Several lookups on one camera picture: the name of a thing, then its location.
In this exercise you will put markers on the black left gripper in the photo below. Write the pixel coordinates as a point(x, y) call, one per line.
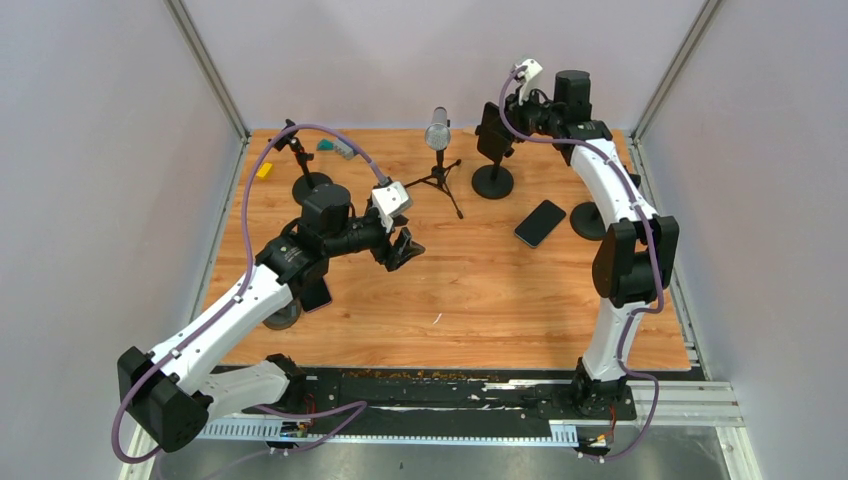
point(394, 257)

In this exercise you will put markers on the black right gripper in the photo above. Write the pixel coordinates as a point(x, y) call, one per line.
point(515, 111)

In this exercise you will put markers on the black phone stand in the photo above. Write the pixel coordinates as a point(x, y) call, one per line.
point(493, 181)
point(590, 218)
point(308, 181)

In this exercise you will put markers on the black teal-edged smartphone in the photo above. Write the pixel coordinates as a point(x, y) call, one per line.
point(538, 225)

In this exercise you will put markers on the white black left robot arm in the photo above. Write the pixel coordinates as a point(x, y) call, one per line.
point(172, 392)

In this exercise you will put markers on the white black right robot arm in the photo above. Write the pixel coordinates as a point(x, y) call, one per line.
point(632, 267)

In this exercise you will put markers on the grey round stand base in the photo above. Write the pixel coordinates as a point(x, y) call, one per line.
point(285, 317)

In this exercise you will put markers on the blue grey toy bricks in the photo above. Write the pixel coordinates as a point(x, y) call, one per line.
point(343, 149)

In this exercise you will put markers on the teal toy block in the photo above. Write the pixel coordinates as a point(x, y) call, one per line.
point(325, 145)

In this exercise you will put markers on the yellow toy brick left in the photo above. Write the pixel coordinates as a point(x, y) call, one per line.
point(264, 171)

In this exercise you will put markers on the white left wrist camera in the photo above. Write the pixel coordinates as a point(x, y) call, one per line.
point(390, 201)

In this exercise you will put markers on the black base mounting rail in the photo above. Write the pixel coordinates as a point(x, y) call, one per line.
point(464, 403)

